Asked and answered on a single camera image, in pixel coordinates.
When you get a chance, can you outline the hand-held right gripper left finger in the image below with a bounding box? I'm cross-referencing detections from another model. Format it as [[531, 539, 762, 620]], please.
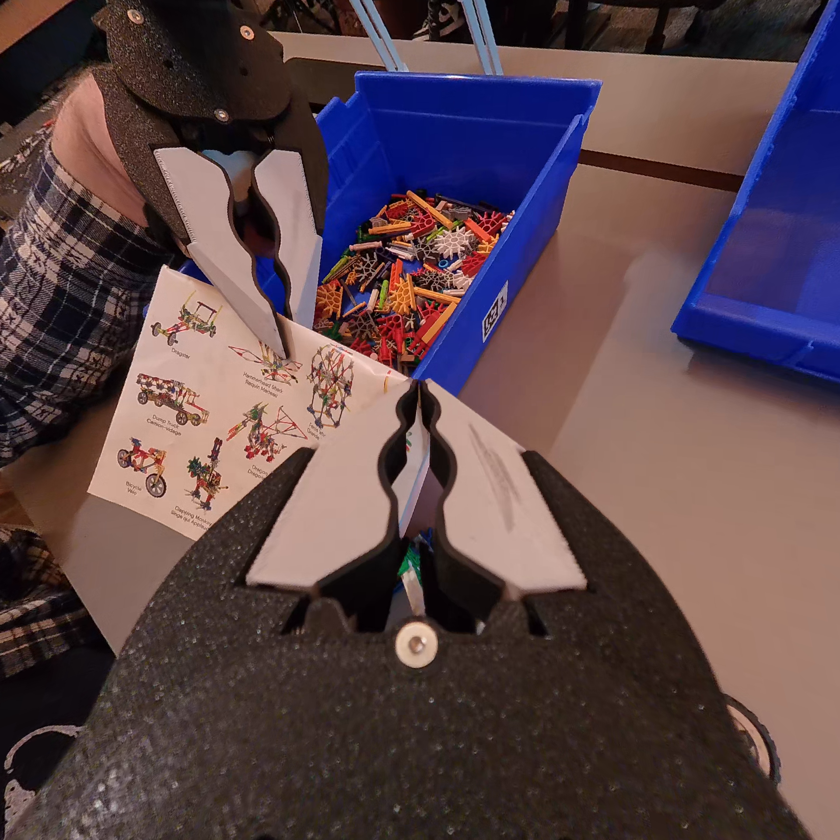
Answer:
[[245, 379, 422, 601]]

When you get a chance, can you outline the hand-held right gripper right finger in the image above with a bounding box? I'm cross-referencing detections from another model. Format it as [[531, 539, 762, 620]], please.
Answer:
[[420, 379, 589, 603]]

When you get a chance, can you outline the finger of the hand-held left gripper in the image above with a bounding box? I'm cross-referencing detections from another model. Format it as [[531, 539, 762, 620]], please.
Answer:
[[153, 146, 295, 361], [249, 148, 326, 330]]

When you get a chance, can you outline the illustrated toy instruction sheet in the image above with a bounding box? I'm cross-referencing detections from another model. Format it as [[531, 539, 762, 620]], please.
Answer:
[[87, 266, 432, 543]]

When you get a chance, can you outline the person's left forearm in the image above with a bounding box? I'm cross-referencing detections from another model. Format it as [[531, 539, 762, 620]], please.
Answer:
[[0, 136, 193, 462]]

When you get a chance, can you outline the person's left hand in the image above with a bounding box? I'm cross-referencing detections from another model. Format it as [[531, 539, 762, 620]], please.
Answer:
[[52, 72, 155, 227]]

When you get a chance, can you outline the pile of colourful construction toy pieces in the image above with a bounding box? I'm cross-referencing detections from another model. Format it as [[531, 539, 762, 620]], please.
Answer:
[[312, 189, 517, 370]]

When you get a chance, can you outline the blue plastic bin with label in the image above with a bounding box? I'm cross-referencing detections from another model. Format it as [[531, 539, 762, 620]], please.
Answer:
[[177, 71, 603, 398]]

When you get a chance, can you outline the white bin label sticker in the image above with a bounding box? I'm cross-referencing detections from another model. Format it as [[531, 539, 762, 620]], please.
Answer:
[[481, 281, 510, 343]]

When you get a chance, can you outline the black and white sneaker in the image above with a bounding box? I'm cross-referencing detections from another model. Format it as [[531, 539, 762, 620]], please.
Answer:
[[413, 0, 468, 42]]

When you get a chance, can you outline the person's plaid shirt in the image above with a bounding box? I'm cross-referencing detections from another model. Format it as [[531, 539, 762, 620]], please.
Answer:
[[0, 524, 99, 678]]

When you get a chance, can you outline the person's black printed t-shirt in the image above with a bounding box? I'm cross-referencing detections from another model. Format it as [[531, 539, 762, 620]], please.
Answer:
[[0, 656, 118, 840]]

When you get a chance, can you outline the empty blue plastic bin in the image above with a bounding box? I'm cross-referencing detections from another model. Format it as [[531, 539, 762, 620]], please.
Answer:
[[671, 0, 840, 385]]

